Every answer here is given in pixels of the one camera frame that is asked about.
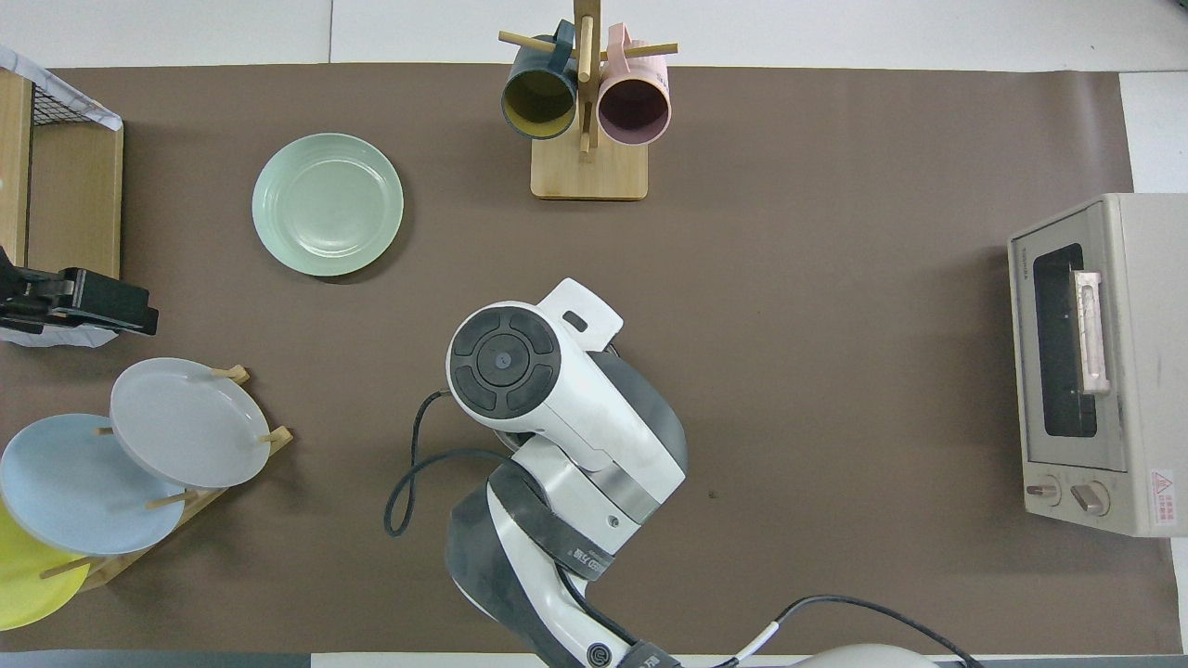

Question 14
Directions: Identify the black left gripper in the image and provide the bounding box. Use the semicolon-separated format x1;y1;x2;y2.
0;267;160;336

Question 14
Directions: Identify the grey plate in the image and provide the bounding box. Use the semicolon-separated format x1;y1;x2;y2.
110;358;272;490

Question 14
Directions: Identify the light blue plate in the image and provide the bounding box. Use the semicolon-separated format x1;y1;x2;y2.
0;414;187;557

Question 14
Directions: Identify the light green plate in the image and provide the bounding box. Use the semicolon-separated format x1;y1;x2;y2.
252;133;405;277

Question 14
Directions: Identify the yellow plate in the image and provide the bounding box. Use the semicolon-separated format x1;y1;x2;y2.
0;501;92;632

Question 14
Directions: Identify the wooden shelf box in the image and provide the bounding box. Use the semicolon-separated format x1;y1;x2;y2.
0;70;124;330

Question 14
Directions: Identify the wooden dish rack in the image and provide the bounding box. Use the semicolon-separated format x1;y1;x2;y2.
37;365;294;595

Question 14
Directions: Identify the dark blue mug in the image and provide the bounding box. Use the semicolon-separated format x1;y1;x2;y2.
501;20;581;140

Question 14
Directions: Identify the wooden mug tree stand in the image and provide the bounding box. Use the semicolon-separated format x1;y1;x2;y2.
498;0;678;201

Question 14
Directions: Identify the pink mug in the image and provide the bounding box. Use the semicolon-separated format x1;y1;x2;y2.
597;23;672;147

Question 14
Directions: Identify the brown table mat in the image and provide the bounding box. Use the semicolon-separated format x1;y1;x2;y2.
0;63;1175;655

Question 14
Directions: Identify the beige toaster oven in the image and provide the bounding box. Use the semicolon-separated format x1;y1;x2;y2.
1008;193;1188;537

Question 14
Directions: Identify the black wire mesh panel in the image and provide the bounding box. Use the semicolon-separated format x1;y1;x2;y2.
31;77;105;127

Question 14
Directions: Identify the black cable white sleeve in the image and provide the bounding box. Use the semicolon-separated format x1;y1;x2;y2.
710;594;987;668

